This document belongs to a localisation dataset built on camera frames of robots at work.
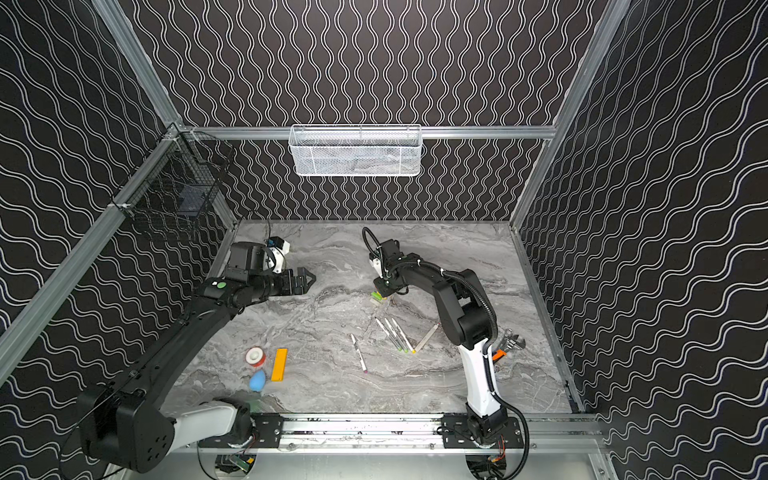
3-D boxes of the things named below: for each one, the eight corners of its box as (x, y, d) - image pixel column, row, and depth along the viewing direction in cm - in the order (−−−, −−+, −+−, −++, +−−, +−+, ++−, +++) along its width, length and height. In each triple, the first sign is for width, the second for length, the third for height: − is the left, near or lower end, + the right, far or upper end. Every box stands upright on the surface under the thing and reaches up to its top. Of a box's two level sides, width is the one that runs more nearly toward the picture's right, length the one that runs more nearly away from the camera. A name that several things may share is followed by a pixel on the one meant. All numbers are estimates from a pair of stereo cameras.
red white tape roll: (245, 366, 87) (242, 363, 85) (250, 349, 90) (248, 346, 88) (263, 366, 87) (261, 363, 85) (268, 349, 90) (265, 346, 88)
